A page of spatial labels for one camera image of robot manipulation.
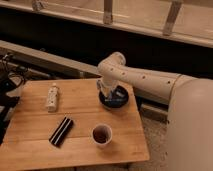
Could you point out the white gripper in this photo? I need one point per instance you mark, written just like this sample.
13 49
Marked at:
106 87

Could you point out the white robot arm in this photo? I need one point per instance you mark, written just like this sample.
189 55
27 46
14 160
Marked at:
190 109

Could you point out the dark ceramic bowl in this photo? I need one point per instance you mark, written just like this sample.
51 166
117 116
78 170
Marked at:
120 98

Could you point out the white paper cup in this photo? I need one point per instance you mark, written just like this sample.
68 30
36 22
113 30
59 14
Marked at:
101 135

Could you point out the white plastic bottle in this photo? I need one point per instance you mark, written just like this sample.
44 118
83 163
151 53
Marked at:
52 98

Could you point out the wooden table board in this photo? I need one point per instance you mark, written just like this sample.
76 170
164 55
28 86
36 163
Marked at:
26 143

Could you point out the black striped box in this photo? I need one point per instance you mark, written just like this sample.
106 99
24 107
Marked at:
61 132

